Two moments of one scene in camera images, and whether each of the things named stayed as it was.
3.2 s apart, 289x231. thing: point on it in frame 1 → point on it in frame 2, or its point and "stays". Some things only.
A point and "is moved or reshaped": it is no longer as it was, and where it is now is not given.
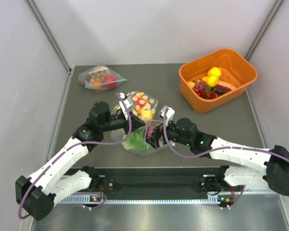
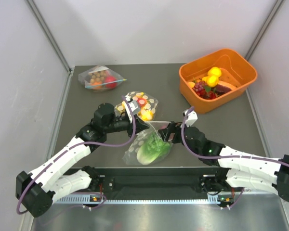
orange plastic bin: x=236 y=70 stays
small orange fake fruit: x=191 y=84 stays
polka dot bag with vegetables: x=136 y=141 is moved or reshaped
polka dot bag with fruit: x=143 y=107 stays
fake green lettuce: x=136 y=141 → x=153 y=147
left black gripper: x=136 y=122 stays
